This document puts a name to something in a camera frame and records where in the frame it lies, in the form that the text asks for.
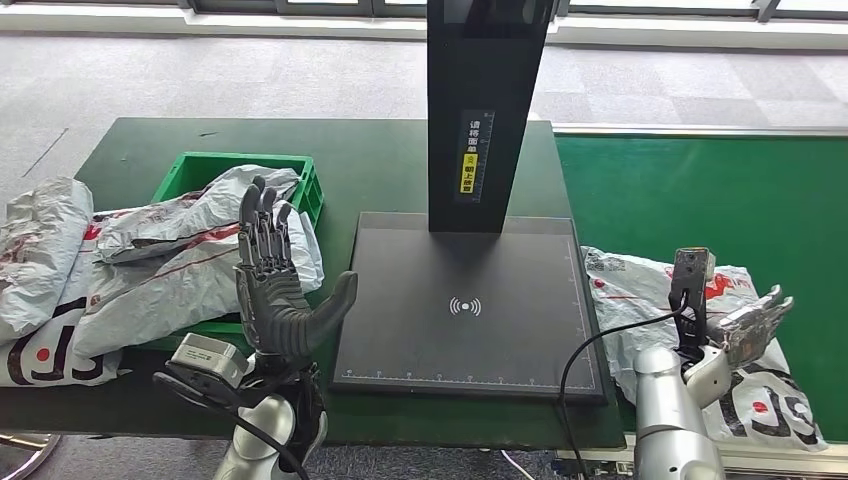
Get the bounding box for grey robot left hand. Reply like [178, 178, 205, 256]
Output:
[235, 175, 360, 366]

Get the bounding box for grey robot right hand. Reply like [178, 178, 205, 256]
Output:
[705, 284, 795, 371]

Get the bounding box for large grey parcel black logo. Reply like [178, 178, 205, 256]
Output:
[581, 246, 828, 453]

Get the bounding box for grey parcel bag red print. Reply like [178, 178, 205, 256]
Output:
[71, 210, 326, 360]

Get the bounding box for grey parcel dark red print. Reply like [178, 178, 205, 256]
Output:
[95, 164, 303, 266]

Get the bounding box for black inbound scanner machine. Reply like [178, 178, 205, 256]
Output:
[329, 0, 609, 402]

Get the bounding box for green conveyor belt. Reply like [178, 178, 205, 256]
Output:
[555, 135, 848, 444]

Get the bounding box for crumpled grey parcel bag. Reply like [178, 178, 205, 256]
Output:
[0, 176, 95, 342]

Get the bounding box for green plastic crate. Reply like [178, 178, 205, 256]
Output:
[142, 150, 326, 352]

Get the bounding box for dark green table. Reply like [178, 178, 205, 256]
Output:
[0, 117, 627, 452]

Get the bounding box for black yellow label sticker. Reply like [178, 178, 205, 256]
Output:
[455, 111, 497, 205]

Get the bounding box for white bag black letters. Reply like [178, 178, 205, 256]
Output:
[0, 207, 144, 389]

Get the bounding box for metal chair base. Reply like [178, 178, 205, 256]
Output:
[0, 433, 62, 480]

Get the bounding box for white window sill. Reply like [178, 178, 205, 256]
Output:
[0, 5, 848, 53]

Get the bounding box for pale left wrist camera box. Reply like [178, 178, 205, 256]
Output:
[170, 333, 250, 390]

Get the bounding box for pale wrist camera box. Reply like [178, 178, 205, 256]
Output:
[667, 246, 718, 313]
[170, 333, 250, 390]

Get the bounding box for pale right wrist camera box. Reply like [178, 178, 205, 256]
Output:
[667, 246, 718, 313]

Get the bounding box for black left camera cable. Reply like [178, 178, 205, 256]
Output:
[152, 370, 313, 480]

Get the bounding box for black camera cable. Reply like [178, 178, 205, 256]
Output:
[558, 301, 694, 480]
[152, 370, 313, 480]

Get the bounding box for black right camera cable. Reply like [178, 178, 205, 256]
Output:
[558, 301, 694, 480]

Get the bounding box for white cable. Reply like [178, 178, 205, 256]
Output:
[500, 450, 535, 480]

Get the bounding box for dark window frame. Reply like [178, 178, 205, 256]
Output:
[0, 0, 848, 24]

